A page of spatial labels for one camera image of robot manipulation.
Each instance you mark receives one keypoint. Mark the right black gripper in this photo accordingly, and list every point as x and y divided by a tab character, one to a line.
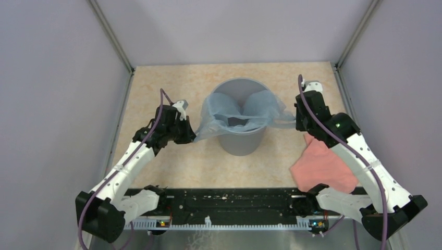
299	125

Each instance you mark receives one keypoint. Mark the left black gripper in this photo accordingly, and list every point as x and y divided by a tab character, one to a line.
189	135

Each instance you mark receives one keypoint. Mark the blue plastic trash bag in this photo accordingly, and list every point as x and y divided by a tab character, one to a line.
221	115

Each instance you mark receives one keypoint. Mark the grey plastic trash bin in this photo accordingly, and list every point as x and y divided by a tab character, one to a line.
239	89

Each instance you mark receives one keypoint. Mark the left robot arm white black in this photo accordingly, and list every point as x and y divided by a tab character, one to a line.
104	211

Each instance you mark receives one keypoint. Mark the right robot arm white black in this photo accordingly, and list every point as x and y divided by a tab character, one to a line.
386	207

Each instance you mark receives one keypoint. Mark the pink cloth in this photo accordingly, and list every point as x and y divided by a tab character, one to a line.
320	165

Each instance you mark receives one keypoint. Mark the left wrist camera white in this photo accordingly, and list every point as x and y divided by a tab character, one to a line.
181	106

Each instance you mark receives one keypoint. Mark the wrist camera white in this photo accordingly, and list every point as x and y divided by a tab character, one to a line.
181	106
312	86

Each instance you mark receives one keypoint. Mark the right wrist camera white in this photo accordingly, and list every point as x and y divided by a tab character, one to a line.
312	86

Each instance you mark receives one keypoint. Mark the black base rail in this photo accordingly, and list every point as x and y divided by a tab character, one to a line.
239	206

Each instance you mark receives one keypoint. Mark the grey slotted cable duct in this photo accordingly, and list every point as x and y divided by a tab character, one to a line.
155	225

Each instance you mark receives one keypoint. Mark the right aluminium frame post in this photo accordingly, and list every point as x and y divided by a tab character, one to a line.
372	8

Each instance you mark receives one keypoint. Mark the aluminium frame post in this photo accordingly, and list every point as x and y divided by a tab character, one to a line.
110	34
372	8

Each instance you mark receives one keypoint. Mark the left aluminium frame post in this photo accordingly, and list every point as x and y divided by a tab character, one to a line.
110	34

